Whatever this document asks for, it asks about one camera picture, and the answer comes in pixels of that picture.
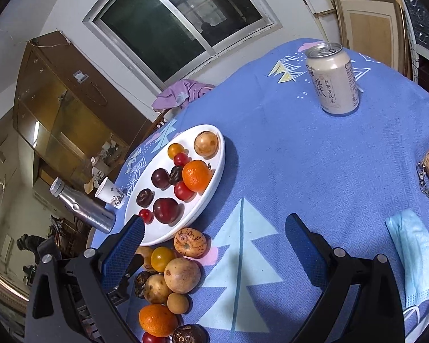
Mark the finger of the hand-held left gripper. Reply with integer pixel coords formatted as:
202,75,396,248
107,255,144,306

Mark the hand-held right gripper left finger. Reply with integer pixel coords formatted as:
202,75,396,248
23,217,146,343

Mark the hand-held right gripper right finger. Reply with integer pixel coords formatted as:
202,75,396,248
285,213,405,343

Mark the dark mangosteen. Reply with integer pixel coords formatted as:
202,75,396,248
134,271,151,299
136,188,153,208
169,166,184,186
172,324,207,343

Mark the beige round fruit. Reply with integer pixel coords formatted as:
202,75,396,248
194,131,220,159
136,246,155,272
164,257,202,294

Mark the blotchy beige fruit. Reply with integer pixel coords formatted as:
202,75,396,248
143,274,173,304

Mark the large orange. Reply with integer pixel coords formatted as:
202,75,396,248
182,159,214,193
139,304,179,338

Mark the small brown fruit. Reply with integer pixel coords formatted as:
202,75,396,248
167,292,190,315

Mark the dark red plum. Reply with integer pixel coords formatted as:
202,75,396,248
151,168,171,190
153,197,180,224

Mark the striped pepino melon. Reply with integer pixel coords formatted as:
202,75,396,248
174,228,207,258

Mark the white plate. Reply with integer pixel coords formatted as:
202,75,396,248
124,124,226,247

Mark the stainless steel bottle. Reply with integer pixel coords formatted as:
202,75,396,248
49,178,116,234

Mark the white paper cup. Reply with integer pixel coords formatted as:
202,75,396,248
95,178,126,210

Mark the blue printed tablecloth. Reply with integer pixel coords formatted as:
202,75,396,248
89,37,429,343

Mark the blue face mask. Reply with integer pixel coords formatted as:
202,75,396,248
385,209,429,329

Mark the wooden glass cabinet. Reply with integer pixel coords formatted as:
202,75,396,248
12,31,154,194

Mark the purple cloth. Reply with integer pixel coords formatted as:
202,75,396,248
152,79,215,112

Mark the beige drink can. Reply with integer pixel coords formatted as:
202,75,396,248
305,42,360,116

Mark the sliding window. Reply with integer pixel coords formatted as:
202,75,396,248
83,0,284,91

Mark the white metal shelf rack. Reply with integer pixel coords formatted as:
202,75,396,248
382,0,429,65

